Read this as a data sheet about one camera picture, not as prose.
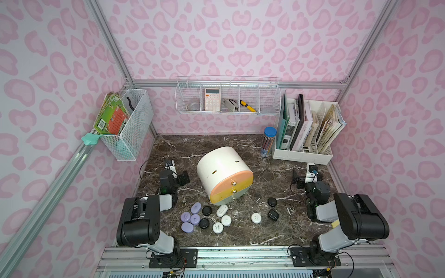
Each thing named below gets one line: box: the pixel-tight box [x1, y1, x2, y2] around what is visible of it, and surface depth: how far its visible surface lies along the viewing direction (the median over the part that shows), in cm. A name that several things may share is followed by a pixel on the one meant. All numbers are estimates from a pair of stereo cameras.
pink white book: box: [292, 100, 313, 152], surface depth 96 cm
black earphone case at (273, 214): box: [267, 209, 280, 221], surface depth 86 cm
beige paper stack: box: [316, 103, 348, 155], surface depth 96 cm
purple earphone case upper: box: [190, 202, 202, 214], surface depth 87 cm
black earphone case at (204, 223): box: [199, 218, 210, 229], surface depth 84 cm
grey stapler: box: [222, 98, 239, 112], surface depth 100 cm
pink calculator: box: [204, 88, 221, 112], surface depth 97 cm
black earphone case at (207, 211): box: [201, 205, 213, 217], surface depth 88 cm
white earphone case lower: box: [212, 221, 224, 234], surface depth 82 cm
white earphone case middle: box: [221, 214, 232, 227], surface depth 84 cm
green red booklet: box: [93, 90, 131, 136], surface depth 73 cm
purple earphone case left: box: [180, 211, 191, 223], surface depth 85 cm
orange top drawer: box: [210, 170, 254, 196], surface depth 73 cm
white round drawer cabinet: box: [196, 146, 255, 206], surface depth 82 cm
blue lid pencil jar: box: [260, 126, 278, 157], surface depth 100 cm
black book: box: [289, 93, 305, 151], surface depth 94 cm
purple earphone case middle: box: [190, 213, 201, 225], surface depth 84 cm
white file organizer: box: [272, 91, 347, 166], surface depth 100 cm
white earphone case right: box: [250, 212, 262, 224], surface depth 84 cm
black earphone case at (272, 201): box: [267, 196, 277, 207], surface depth 90 cm
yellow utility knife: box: [239, 99, 260, 113], surface depth 100 cm
